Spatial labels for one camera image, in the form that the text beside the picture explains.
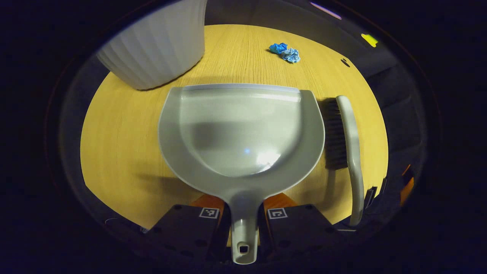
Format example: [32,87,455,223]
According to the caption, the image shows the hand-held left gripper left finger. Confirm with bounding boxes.
[145,194,231,264]

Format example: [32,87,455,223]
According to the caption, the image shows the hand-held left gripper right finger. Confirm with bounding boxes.
[258,192,345,262]

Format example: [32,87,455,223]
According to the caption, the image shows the small grey broom black bristles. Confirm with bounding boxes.
[323,95,365,227]

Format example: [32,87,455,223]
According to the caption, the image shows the pale grey plastic dustpan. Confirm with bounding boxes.
[158,83,326,265]

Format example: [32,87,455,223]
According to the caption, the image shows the light blue paper ball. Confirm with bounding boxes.
[281,48,301,64]

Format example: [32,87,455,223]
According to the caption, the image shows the pale grey ribbed garbage bin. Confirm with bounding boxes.
[96,0,208,91]

